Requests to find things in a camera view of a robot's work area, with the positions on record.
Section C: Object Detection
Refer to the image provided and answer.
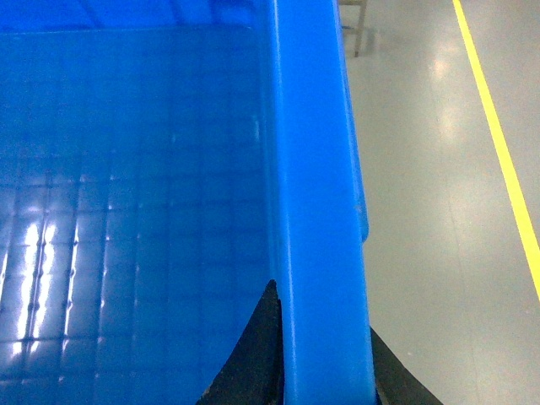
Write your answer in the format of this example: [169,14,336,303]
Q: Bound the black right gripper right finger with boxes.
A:
[370,328,442,405]

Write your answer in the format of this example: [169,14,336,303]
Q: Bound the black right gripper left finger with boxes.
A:
[197,279,284,404]

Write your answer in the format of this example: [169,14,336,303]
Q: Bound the large blue plastic crate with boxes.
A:
[1,1,377,404]

